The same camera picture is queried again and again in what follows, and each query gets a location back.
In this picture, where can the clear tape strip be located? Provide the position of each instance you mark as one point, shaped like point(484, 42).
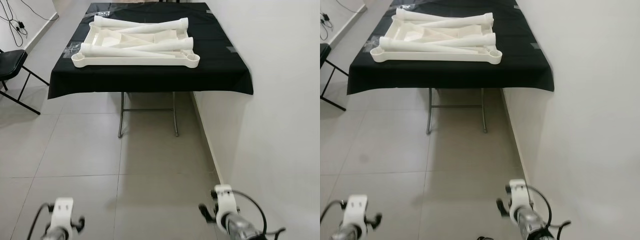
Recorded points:
point(371, 45)
point(232, 49)
point(74, 48)
point(535, 46)

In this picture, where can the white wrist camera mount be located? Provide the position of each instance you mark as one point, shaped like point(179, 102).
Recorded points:
point(225, 200)
point(356, 210)
point(518, 195)
point(62, 212)

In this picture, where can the white plastic children table top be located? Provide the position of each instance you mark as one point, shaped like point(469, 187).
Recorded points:
point(435, 57)
point(130, 61)

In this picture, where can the grey metal folding table frame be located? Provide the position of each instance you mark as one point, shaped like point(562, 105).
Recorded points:
point(428, 115)
point(121, 115)

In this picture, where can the black folding chair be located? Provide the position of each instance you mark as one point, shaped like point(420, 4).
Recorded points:
point(12, 62)
point(325, 52)

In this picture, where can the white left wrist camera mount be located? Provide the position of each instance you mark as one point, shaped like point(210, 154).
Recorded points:
point(356, 210)
point(62, 212)

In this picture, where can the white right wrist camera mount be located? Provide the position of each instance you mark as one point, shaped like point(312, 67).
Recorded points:
point(518, 195)
point(225, 200)

